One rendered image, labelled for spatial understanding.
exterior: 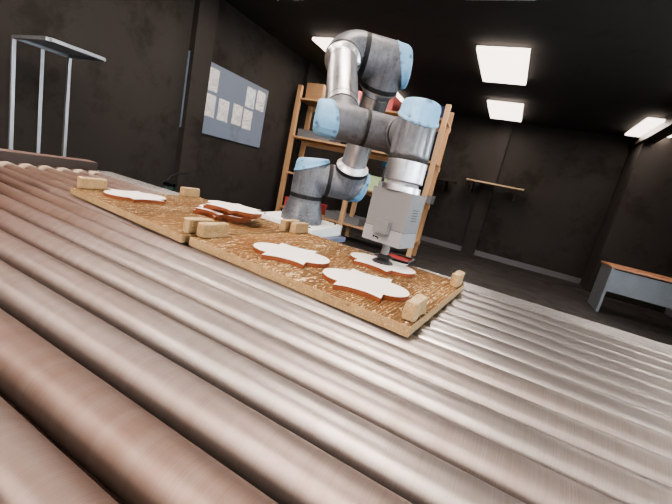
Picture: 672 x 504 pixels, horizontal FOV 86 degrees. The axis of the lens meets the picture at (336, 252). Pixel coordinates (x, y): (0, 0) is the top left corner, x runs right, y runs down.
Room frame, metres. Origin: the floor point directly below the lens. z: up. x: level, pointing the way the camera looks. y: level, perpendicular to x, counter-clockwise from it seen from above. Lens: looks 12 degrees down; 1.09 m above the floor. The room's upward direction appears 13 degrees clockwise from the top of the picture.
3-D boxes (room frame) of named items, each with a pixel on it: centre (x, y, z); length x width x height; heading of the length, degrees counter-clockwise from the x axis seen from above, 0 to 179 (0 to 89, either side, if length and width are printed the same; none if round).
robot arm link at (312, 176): (1.31, 0.14, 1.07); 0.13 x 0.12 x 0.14; 100
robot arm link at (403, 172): (0.71, -0.09, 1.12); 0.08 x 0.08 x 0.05
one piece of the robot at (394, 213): (0.70, -0.09, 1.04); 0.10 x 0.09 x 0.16; 146
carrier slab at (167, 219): (0.86, 0.36, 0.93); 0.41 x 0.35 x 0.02; 61
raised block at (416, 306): (0.45, -0.12, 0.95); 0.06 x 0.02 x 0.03; 152
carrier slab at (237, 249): (0.66, -0.01, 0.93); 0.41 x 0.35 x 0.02; 62
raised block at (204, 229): (0.64, 0.23, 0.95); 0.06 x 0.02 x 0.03; 152
